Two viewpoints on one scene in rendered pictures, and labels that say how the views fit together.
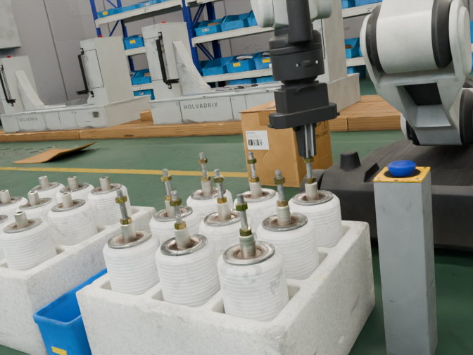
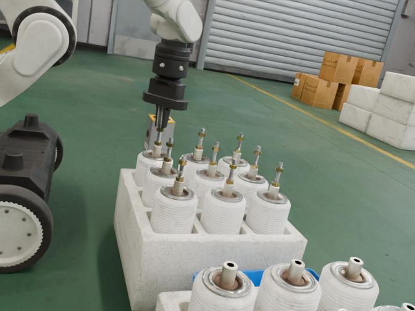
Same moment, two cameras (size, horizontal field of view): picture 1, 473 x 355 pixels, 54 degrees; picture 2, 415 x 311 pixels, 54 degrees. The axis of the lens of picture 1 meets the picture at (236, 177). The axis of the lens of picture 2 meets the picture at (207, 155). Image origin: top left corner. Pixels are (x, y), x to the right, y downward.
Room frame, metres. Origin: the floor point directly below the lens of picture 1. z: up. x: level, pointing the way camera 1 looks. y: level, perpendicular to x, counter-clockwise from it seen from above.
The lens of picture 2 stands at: (1.59, 0.56, 0.60)
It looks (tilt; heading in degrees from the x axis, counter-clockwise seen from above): 17 degrees down; 214
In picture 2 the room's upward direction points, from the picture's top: 11 degrees clockwise
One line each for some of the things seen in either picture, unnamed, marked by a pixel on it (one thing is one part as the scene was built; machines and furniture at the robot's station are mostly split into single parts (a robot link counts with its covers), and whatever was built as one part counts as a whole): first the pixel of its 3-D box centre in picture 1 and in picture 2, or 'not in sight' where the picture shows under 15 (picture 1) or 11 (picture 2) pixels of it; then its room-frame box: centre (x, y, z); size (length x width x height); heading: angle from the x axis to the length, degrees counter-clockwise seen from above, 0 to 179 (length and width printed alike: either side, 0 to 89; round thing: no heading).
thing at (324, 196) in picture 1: (312, 198); (155, 155); (0.81, -0.13, 0.25); 0.08 x 0.08 x 0.01
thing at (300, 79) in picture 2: not in sight; (308, 87); (-3.09, -1.38, 0.15); 0.30 x 0.24 x 0.30; 143
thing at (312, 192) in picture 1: (312, 191); (156, 150); (0.81, -0.13, 0.26); 0.02 x 0.02 x 0.03
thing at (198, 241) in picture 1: (184, 245); (251, 178); (0.68, 0.10, 0.25); 0.08 x 0.08 x 0.01
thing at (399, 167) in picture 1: (401, 169); not in sight; (0.68, -0.25, 0.32); 0.04 x 0.04 x 0.02
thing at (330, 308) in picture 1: (238, 299); (198, 231); (0.78, 0.03, 0.09); 0.39 x 0.39 x 0.18; 56
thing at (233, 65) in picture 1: (246, 62); not in sight; (6.46, -0.37, 0.36); 0.50 x 0.38 x 0.21; 144
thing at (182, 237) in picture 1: (182, 237); (252, 173); (0.68, 0.10, 0.26); 0.02 x 0.02 x 0.03
